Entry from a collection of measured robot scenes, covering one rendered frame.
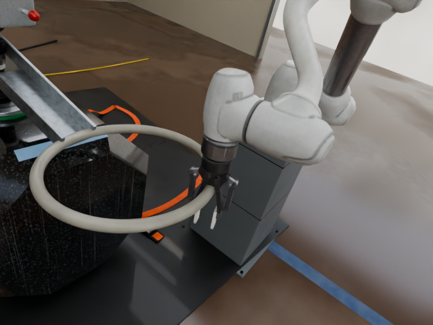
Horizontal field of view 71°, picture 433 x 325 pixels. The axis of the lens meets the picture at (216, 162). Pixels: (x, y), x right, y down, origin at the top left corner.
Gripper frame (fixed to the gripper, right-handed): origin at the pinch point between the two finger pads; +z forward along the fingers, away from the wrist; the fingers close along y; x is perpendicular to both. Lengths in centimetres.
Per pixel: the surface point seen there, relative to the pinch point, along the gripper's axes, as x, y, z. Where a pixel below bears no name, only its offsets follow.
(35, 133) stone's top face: -9, 65, -3
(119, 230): 23.5, 13.3, -9.4
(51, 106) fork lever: -12, 59, -13
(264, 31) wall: -516, 55, 15
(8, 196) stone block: 8, 62, 11
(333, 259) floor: -94, -72, 87
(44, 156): 9.2, 44.0, -10.2
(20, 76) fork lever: -15, 73, -19
